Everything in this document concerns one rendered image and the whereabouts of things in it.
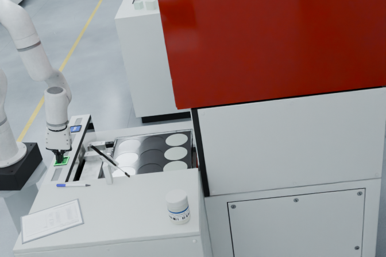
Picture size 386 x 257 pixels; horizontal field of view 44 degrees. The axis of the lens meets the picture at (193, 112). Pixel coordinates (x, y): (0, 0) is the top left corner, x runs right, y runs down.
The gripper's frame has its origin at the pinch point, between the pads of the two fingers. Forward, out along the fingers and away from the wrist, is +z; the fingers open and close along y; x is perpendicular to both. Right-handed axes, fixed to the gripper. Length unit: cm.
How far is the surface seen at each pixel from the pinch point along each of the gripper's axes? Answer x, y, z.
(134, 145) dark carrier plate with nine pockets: -15.8, -29.4, 2.3
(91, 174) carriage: 0.2, -13.1, 7.7
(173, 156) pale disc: -3.5, -47.2, -1.6
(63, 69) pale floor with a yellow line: -340, 85, 118
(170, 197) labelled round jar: 43, -47, -18
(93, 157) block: -10.4, -12.2, 6.2
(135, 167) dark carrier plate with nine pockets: 1.1, -31.9, 1.7
